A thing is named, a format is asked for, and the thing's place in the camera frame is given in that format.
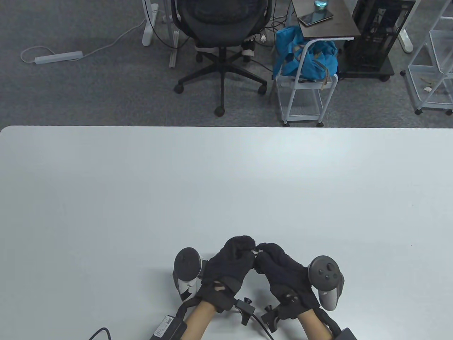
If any white power strip cable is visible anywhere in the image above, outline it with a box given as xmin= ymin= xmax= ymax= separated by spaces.
xmin=21 ymin=16 xmax=147 ymax=64

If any grey hand controller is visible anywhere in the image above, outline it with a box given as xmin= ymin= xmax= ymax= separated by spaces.
xmin=172 ymin=247 xmax=204 ymax=302
xmin=308 ymin=256 xmax=344 ymax=311

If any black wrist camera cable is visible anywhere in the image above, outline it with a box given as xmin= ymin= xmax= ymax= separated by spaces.
xmin=251 ymin=314 xmax=274 ymax=340

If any black computer case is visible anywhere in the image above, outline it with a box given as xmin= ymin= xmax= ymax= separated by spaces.
xmin=345 ymin=0 xmax=416 ymax=71

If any white-framed dark side table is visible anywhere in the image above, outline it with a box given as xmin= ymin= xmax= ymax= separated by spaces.
xmin=275 ymin=0 xmax=361 ymax=127

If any white power strip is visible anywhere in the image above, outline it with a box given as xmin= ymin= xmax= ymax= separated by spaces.
xmin=34 ymin=51 xmax=84 ymax=65

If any black wheeled stand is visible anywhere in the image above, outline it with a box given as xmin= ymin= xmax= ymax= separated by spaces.
xmin=336 ymin=57 xmax=395 ymax=83

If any blue fabric bag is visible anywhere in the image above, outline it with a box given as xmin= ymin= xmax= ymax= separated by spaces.
xmin=272 ymin=25 xmax=339 ymax=81

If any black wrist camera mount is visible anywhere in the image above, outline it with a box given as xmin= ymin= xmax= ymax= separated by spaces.
xmin=233 ymin=297 xmax=255 ymax=326
xmin=261 ymin=305 xmax=283 ymax=333

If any black office chair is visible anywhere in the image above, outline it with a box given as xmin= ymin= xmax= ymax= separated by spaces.
xmin=171 ymin=0 xmax=273 ymax=117

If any black box with white label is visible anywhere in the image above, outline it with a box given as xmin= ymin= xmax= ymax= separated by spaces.
xmin=149 ymin=314 xmax=187 ymax=340

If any white desk leg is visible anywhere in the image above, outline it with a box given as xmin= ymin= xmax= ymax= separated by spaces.
xmin=142 ymin=0 xmax=159 ymax=46
xmin=398 ymin=28 xmax=414 ymax=53

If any white mesh shelf trolley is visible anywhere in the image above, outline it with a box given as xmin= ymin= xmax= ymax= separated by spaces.
xmin=401 ymin=0 xmax=453 ymax=116

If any person's left forearm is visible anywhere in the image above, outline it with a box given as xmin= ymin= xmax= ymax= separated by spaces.
xmin=179 ymin=301 xmax=216 ymax=340

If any person's right forearm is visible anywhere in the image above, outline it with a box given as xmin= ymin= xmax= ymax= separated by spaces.
xmin=297 ymin=309 xmax=337 ymax=340

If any white desk foot bar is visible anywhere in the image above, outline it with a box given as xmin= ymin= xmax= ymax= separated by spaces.
xmin=168 ymin=31 xmax=181 ymax=68

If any black smartphone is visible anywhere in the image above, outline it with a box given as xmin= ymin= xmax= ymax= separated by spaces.
xmin=297 ymin=11 xmax=334 ymax=27

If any person's right hand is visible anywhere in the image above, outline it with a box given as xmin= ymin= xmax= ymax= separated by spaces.
xmin=254 ymin=243 xmax=321 ymax=321

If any person's left hand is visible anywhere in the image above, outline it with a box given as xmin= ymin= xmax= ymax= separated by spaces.
xmin=195 ymin=237 xmax=257 ymax=314

